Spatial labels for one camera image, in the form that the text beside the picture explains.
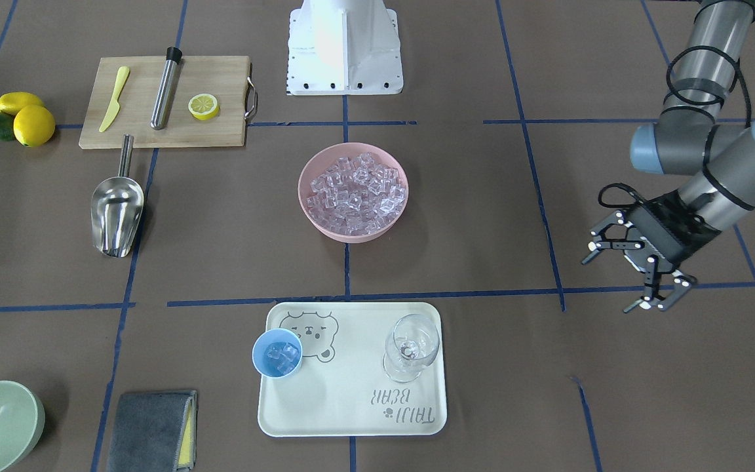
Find metal rod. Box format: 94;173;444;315
150;46;183;130

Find cream bear tray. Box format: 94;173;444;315
258;302;448;437

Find clear wine glass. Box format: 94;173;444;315
383;313;441;384

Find wooden cutting board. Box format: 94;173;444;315
79;56;251;149

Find whole yellow lemon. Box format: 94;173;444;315
13;105;56;147

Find pile of clear ice cubes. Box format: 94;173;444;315
305;153;407;235

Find pink bowl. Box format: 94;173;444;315
298;142;410;244

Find lemon half slice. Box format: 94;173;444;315
187;93;221;121

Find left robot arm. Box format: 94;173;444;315
584;1;755;311

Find grey folded cloth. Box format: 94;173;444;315
106;389;198;471

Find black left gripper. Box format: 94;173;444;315
581;191;722;313

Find light blue cup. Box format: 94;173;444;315
252;328;303;379

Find metal ice scoop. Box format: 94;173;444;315
90;134;145;259

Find ice cubes in cup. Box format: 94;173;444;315
264;342;301;377

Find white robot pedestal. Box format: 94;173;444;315
286;1;404;96

